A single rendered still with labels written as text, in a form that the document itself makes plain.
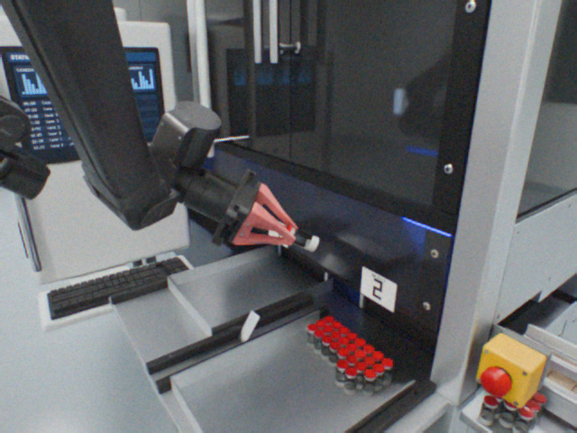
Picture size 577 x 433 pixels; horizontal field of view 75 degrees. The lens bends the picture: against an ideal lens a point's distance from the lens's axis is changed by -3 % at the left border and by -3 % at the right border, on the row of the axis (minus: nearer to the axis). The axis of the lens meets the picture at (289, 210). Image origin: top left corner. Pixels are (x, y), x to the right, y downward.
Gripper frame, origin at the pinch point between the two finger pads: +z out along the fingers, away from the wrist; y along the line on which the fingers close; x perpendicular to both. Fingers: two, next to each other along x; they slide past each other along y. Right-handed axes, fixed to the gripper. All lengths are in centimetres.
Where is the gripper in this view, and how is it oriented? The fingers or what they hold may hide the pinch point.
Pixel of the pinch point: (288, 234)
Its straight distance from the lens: 53.6
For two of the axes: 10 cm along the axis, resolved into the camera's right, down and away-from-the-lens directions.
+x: -4.5, 6.6, 6.0
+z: 8.8, 4.5, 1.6
